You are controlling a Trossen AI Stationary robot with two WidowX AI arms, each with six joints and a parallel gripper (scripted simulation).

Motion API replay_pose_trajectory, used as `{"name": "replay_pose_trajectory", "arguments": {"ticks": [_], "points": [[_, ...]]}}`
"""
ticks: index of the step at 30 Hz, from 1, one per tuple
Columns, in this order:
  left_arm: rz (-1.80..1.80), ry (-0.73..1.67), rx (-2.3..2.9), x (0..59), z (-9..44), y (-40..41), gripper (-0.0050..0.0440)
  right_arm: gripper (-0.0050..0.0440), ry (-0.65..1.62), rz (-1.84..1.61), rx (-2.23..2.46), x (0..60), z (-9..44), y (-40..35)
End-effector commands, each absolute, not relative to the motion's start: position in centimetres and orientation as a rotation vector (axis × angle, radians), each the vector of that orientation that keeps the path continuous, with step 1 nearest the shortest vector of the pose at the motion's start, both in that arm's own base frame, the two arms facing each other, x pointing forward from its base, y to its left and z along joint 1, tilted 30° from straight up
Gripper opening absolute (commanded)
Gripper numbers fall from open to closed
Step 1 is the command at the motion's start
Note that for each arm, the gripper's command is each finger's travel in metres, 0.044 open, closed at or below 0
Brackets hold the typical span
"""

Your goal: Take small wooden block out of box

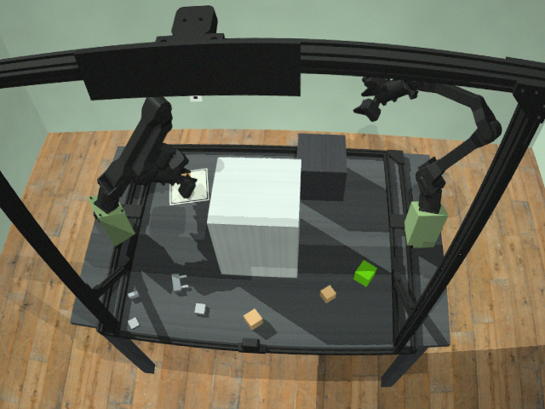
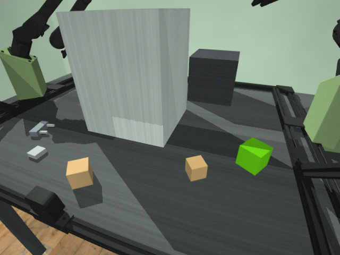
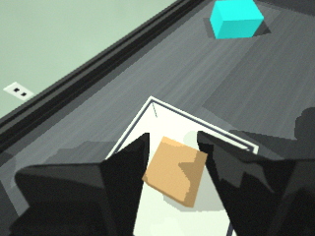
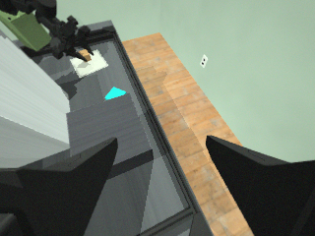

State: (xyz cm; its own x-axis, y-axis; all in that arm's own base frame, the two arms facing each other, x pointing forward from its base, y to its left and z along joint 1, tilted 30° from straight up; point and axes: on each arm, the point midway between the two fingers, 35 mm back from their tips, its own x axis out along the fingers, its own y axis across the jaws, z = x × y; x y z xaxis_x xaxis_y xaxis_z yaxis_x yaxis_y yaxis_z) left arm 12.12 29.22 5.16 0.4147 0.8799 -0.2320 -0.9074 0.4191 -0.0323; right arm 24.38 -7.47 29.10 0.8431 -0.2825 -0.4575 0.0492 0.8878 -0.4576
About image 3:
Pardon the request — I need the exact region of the tan wooden block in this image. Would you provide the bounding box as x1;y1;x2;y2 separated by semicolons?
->
142;136;208;207

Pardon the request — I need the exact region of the cyan block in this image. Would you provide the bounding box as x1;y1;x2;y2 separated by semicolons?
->
210;0;264;39

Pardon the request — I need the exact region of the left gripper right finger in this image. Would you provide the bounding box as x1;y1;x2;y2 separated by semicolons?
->
197;131;315;236

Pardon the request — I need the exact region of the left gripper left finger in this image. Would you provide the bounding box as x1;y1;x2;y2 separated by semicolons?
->
14;133;151;236

